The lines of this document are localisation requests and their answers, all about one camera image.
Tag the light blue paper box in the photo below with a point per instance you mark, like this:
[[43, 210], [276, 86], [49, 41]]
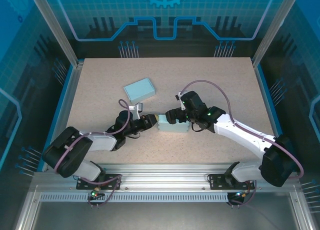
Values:
[[138, 90], [172, 128]]

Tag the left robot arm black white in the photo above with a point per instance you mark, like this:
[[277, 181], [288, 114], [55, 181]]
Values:
[[65, 155]]

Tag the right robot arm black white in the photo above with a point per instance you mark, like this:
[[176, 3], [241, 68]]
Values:
[[277, 165]]

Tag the small connector with lights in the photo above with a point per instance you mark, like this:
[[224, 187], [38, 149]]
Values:
[[240, 195], [94, 193]]

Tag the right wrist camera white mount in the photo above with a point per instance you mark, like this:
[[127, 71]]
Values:
[[179, 96]]

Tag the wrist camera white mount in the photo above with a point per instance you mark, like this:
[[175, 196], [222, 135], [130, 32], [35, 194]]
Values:
[[179, 96], [137, 110]]

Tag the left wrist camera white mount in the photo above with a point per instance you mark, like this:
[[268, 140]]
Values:
[[137, 110]]

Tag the aluminium mounting rail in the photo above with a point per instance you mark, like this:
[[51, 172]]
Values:
[[162, 177]]

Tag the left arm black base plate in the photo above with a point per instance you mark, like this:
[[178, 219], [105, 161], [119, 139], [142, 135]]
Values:
[[115, 183]]

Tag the aluminium side rail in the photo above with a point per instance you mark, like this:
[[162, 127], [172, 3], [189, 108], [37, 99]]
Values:
[[70, 90]]

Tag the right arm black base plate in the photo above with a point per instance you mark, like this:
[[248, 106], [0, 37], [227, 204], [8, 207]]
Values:
[[217, 183]]

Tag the aluminium frame post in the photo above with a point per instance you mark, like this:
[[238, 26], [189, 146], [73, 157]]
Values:
[[274, 28], [57, 28]]

